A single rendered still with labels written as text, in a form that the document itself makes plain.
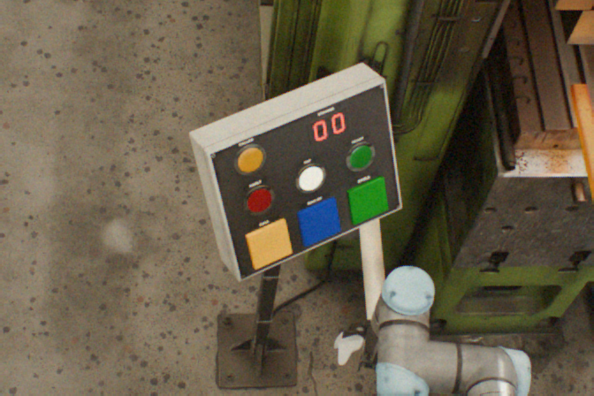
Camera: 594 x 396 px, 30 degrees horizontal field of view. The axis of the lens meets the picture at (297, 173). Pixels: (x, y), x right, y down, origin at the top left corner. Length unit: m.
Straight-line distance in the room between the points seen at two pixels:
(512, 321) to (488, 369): 1.35
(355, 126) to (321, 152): 0.07
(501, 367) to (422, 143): 0.92
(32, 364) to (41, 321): 0.12
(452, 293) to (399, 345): 1.13
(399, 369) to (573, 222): 0.92
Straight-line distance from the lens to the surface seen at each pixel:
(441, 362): 1.62
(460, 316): 2.90
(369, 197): 2.00
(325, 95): 1.89
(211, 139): 1.83
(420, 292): 1.64
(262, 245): 1.93
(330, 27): 2.70
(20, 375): 2.95
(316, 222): 1.96
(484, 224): 2.38
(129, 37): 3.40
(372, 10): 2.02
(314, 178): 1.92
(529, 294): 2.94
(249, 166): 1.85
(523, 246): 2.51
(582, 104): 2.21
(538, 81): 2.24
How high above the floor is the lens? 2.77
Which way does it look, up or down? 61 degrees down
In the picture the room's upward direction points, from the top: 10 degrees clockwise
